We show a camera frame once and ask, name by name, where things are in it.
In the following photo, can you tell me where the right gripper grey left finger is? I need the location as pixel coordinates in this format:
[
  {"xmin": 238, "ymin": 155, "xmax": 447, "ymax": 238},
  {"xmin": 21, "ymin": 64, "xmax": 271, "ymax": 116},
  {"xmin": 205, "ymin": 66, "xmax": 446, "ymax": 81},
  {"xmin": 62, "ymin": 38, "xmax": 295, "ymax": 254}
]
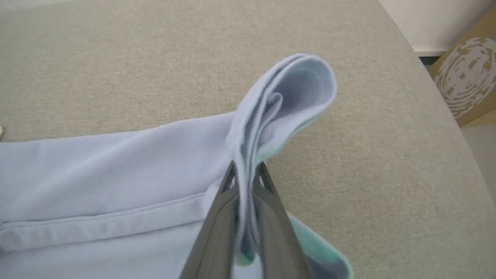
[{"xmin": 178, "ymin": 161, "xmax": 240, "ymax": 279}]

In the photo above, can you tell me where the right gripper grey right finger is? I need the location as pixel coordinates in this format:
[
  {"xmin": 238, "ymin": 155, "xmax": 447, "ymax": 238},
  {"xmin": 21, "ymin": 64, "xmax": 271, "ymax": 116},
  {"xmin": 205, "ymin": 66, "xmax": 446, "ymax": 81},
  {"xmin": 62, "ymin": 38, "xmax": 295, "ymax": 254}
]
[{"xmin": 253, "ymin": 162, "xmax": 315, "ymax": 279}]

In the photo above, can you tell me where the light blue polo shirt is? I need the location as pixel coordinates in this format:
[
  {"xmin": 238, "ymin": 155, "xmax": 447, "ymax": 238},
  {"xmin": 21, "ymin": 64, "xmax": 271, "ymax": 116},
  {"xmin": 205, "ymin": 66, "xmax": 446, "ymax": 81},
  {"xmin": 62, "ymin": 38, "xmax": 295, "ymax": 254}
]
[{"xmin": 0, "ymin": 53, "xmax": 354, "ymax": 279}]

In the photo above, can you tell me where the grey fabric sofa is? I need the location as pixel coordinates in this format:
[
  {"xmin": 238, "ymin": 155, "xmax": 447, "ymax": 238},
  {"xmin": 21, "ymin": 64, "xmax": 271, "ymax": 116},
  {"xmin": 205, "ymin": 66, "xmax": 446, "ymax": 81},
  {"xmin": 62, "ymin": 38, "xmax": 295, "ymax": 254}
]
[{"xmin": 0, "ymin": 0, "xmax": 496, "ymax": 279}]

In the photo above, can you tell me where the brown cardboard box white print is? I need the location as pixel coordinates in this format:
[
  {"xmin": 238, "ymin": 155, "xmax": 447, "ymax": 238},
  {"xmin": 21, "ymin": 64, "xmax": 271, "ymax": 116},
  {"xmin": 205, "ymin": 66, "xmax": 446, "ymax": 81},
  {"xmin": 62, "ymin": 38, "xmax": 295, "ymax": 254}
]
[{"xmin": 428, "ymin": 7, "xmax": 496, "ymax": 127}]

